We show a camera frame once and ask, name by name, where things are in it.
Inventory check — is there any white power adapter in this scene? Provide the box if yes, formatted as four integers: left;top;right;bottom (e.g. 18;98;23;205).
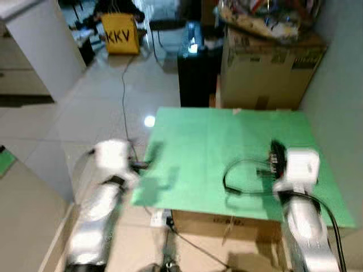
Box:
150;209;173;229

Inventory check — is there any green table mat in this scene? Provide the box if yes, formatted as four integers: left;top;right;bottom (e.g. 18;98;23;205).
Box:
130;107;357;229

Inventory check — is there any low cardboard box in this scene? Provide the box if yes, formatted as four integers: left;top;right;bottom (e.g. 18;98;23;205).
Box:
169;209;285;253

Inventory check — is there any large printed cardboard box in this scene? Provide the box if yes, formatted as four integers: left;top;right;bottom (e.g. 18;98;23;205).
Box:
219;27;328;112

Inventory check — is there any small green mat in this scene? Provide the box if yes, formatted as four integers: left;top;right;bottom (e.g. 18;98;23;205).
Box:
0;146;17;177

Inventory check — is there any yellow KKV shopping bag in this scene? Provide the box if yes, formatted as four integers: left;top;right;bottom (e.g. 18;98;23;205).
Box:
100;12;141;56

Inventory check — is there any clear plastic bottle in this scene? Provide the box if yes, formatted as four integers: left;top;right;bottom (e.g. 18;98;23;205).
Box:
184;21;206;56

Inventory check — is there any clear plastic bag of goods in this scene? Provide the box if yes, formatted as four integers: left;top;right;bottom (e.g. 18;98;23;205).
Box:
217;0;323;45

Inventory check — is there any black chair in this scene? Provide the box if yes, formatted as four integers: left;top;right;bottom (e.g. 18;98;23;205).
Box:
148;19;189;64

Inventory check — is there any white cabinet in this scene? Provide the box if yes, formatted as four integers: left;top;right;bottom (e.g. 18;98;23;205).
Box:
0;0;87;104

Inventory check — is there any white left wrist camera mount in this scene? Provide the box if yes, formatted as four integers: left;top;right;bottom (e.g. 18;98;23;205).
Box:
93;139;138;183

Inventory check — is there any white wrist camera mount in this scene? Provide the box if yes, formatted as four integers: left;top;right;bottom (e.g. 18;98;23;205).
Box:
275;148;320;194
93;139;138;183

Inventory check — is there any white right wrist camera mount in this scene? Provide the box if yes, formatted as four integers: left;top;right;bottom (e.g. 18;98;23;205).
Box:
275;148;320;194

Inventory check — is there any thin black floor cable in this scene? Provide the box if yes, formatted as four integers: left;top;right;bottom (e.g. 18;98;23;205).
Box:
120;54;138;143

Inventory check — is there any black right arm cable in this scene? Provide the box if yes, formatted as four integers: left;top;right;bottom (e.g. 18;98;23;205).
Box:
290;192;348;272

